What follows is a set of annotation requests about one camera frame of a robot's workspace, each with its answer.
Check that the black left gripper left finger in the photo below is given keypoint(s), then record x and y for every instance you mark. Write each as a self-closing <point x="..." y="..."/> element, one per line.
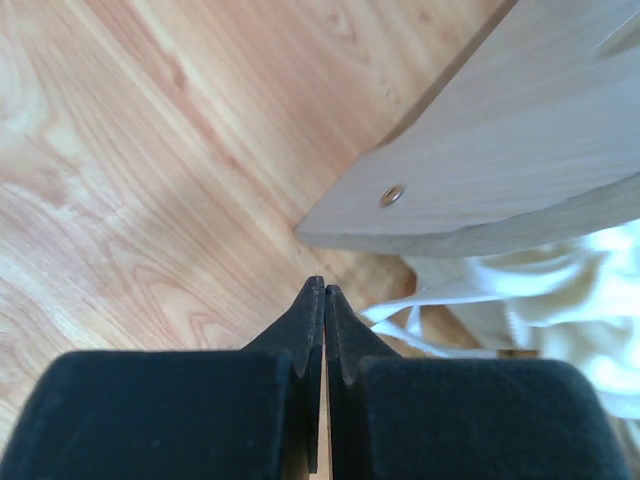
<point x="251" y="413"/>

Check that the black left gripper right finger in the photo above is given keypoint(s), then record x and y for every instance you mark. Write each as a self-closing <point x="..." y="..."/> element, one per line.
<point x="393" y="417"/>

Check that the wooden striped pet bed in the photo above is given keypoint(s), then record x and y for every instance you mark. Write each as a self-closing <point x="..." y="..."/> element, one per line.
<point x="531" y="138"/>

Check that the large bear print cushion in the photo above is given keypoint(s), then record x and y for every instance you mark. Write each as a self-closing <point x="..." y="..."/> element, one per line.
<point x="575" y="301"/>

